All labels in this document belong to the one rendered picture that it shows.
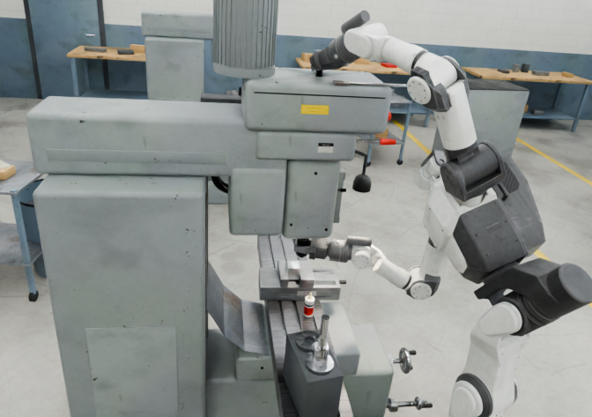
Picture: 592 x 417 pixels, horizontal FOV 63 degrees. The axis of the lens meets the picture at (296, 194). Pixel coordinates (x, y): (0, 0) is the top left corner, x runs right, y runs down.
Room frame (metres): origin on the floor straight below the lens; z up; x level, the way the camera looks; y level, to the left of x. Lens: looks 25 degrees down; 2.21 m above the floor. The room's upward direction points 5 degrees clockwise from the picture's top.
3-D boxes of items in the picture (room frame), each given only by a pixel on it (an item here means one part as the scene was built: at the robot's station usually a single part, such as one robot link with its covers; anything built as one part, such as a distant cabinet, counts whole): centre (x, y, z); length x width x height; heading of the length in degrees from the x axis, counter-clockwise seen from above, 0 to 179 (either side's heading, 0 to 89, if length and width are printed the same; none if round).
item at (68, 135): (1.54, 0.45, 1.66); 0.80 x 0.23 x 0.20; 100
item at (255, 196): (1.60, 0.15, 1.47); 0.24 x 0.19 x 0.26; 10
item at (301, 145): (1.62, 0.00, 1.68); 0.34 x 0.24 x 0.10; 100
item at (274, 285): (1.78, -0.05, 0.96); 0.35 x 0.15 x 0.11; 98
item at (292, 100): (1.63, -0.03, 1.81); 0.47 x 0.26 x 0.16; 100
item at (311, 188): (1.63, -0.04, 1.47); 0.21 x 0.19 x 0.32; 10
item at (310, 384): (1.20, -0.10, 1.00); 0.22 x 0.12 x 0.20; 20
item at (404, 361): (1.72, -0.53, 0.60); 0.16 x 0.12 x 0.12; 100
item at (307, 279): (1.79, -0.07, 0.99); 0.15 x 0.06 x 0.04; 8
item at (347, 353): (1.63, -0.04, 0.76); 0.50 x 0.35 x 0.12; 100
